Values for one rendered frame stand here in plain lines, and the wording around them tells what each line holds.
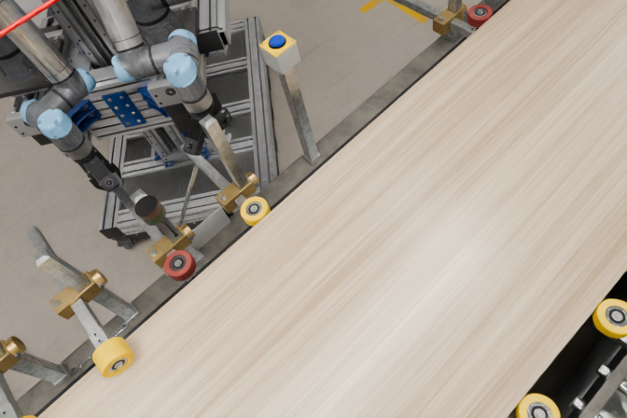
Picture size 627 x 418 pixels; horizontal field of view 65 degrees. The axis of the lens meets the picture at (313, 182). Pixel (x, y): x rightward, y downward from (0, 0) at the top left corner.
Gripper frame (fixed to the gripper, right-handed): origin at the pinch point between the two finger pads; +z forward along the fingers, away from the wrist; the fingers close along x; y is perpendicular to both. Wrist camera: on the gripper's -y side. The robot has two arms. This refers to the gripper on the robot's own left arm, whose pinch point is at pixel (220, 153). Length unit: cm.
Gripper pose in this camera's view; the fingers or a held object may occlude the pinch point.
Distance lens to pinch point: 149.5
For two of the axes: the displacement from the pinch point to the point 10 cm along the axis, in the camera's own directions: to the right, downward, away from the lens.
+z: 1.7, 5.3, 8.3
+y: 4.5, -8.0, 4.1
